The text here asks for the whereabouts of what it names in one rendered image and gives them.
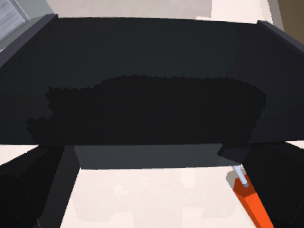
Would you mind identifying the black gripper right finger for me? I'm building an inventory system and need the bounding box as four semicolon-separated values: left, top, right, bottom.
242;141;304;228

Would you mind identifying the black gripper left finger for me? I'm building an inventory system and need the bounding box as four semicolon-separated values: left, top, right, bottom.
0;145;80;228

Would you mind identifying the tan rectangular panel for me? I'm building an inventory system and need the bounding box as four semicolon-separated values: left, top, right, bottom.
277;0;304;45

